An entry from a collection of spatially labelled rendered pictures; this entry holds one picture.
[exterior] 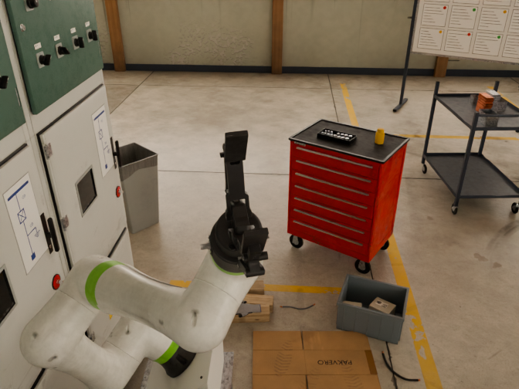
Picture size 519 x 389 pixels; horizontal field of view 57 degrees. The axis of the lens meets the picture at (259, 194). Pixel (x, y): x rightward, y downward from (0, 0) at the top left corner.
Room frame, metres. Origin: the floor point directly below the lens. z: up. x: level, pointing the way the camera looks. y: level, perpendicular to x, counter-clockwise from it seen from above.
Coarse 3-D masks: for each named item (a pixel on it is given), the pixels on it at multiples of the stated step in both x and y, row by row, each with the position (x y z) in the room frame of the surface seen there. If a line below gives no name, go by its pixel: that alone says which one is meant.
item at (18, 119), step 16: (0, 32) 1.43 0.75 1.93; (0, 48) 1.41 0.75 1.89; (0, 64) 1.39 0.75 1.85; (0, 80) 1.34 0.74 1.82; (0, 96) 1.35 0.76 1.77; (16, 96) 1.43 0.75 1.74; (0, 112) 1.33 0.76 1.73; (16, 112) 1.41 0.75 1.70; (0, 128) 1.31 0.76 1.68; (16, 128) 1.39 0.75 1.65
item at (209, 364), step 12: (216, 348) 1.13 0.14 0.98; (192, 360) 1.07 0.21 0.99; (204, 360) 1.03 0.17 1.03; (216, 360) 1.11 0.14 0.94; (156, 372) 1.14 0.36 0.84; (192, 372) 1.01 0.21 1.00; (204, 372) 0.98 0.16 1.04; (216, 372) 1.10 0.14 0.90; (156, 384) 1.08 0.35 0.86; (168, 384) 1.04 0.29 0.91; (180, 384) 1.00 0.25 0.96; (192, 384) 0.96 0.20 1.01; (204, 384) 0.93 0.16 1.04; (216, 384) 1.08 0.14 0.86
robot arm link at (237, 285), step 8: (208, 256) 0.71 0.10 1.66; (208, 264) 0.69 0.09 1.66; (216, 264) 0.66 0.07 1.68; (200, 272) 0.69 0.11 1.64; (208, 272) 0.68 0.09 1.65; (216, 272) 0.67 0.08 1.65; (224, 272) 0.66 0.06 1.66; (232, 272) 0.65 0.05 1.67; (240, 272) 0.65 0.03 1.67; (208, 280) 0.66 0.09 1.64; (216, 280) 0.66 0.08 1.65; (224, 280) 0.66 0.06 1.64; (232, 280) 0.67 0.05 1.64; (240, 280) 0.67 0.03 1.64; (248, 280) 0.68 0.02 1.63; (224, 288) 0.65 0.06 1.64; (232, 288) 0.66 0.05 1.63; (240, 288) 0.67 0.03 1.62; (248, 288) 0.68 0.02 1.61; (232, 296) 0.65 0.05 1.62; (240, 296) 0.66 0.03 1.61
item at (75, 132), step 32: (0, 0) 1.51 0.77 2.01; (64, 96) 1.77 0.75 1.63; (96, 96) 2.01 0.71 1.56; (32, 128) 1.51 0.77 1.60; (64, 128) 1.68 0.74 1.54; (96, 128) 1.96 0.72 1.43; (64, 160) 1.63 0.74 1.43; (96, 160) 1.90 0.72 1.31; (64, 192) 1.58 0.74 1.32; (96, 192) 1.84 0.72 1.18; (64, 224) 1.52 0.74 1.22; (96, 224) 1.78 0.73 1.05; (64, 256) 1.51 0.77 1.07; (128, 256) 2.08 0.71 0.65; (96, 320) 1.60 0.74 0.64
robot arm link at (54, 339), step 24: (48, 312) 0.81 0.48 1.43; (72, 312) 0.82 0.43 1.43; (24, 336) 0.77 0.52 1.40; (48, 336) 0.76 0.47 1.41; (72, 336) 0.79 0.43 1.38; (48, 360) 0.74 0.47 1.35; (72, 360) 0.79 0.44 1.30; (96, 360) 0.88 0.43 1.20; (120, 360) 0.99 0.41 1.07; (96, 384) 0.90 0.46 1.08; (120, 384) 0.96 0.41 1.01
